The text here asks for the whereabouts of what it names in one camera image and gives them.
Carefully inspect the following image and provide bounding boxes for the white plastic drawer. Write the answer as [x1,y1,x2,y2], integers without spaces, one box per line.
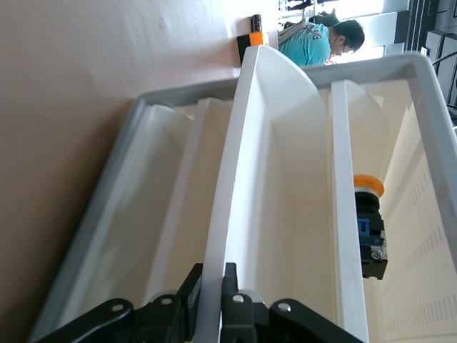
[328,80,411,343]
[71,105,194,315]
[146,98,235,304]
[201,45,335,343]

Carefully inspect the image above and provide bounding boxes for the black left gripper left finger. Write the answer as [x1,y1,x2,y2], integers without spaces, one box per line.
[34,262,204,343]

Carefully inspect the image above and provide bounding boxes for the orange box with hole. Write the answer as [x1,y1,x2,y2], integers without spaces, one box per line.
[237,31,269,67]

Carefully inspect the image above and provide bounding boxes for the black background furniture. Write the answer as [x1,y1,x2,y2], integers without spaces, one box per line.
[406,0,457,108]

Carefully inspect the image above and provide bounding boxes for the person in teal shirt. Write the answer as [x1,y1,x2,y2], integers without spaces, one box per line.
[277,19,366,68]

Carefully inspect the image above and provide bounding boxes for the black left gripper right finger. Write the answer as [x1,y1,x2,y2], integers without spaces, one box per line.
[221,262,365,343]

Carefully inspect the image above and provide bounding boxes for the orange mushroom push button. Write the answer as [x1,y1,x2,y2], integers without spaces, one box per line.
[352,174,389,282]

